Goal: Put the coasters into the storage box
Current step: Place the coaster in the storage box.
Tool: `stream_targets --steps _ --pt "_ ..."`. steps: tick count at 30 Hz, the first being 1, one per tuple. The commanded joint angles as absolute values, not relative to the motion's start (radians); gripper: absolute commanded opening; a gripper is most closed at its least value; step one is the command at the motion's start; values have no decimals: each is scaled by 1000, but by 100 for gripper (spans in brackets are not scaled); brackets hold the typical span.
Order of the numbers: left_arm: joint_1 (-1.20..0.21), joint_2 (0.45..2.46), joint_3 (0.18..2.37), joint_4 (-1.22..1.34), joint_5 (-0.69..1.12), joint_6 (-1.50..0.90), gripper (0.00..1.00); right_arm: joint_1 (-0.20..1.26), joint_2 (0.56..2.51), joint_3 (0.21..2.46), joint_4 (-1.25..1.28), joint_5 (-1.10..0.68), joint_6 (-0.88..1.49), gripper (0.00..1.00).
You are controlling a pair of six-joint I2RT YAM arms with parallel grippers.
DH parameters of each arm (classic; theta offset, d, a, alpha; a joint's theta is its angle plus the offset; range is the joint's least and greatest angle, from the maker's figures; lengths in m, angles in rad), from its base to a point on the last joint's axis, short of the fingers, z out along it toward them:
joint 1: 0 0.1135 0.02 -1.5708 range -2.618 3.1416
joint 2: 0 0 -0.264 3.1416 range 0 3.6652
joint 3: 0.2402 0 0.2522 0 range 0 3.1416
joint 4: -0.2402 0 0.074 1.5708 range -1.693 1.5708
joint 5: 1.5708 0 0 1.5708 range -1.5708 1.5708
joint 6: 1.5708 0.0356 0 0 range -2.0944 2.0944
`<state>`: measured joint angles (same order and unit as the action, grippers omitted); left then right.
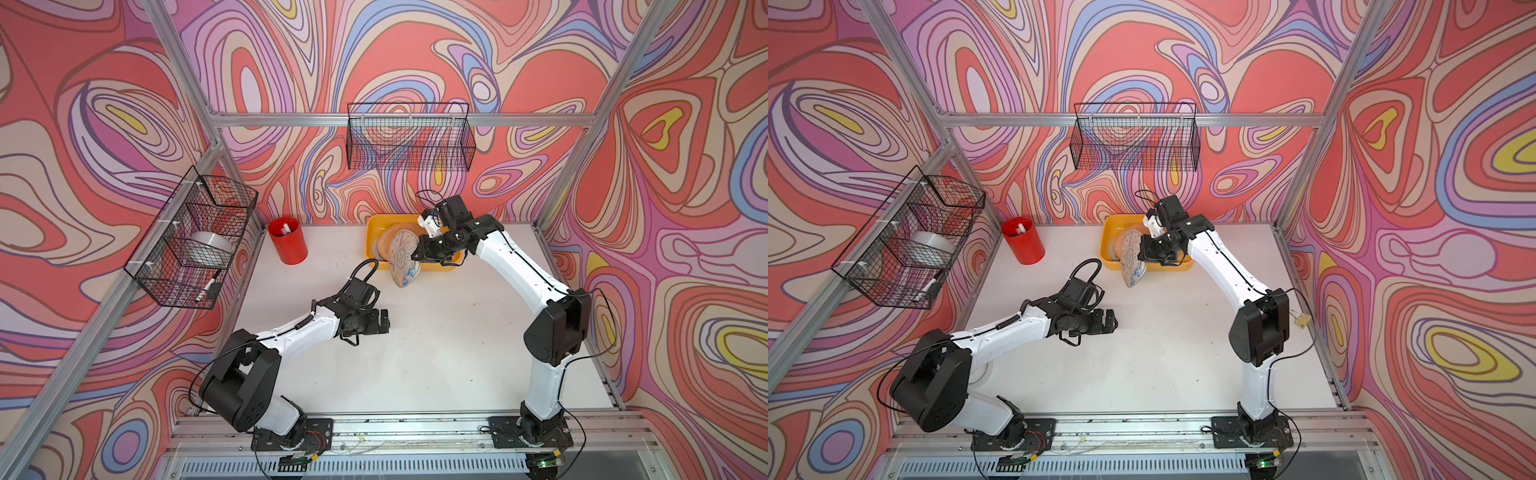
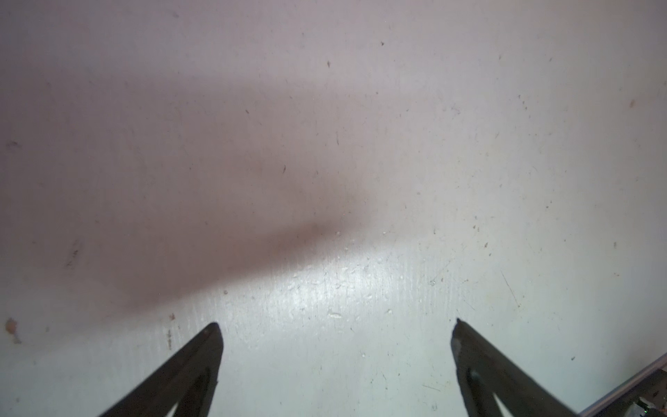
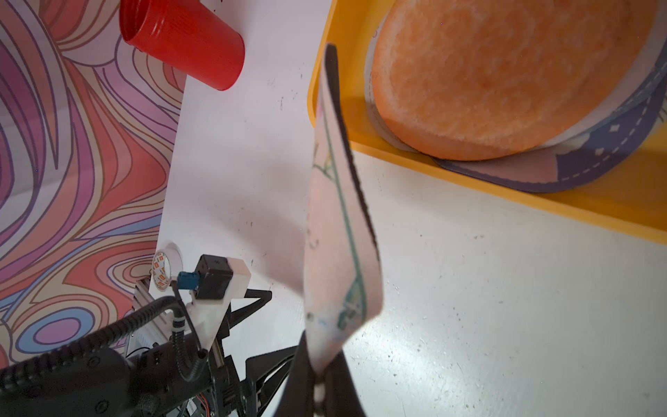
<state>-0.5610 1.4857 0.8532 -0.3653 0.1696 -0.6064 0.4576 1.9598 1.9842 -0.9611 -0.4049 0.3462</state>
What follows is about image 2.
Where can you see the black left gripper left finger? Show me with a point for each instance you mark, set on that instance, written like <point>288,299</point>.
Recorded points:
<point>183,386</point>

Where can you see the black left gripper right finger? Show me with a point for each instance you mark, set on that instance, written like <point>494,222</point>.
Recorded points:
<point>487,378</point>

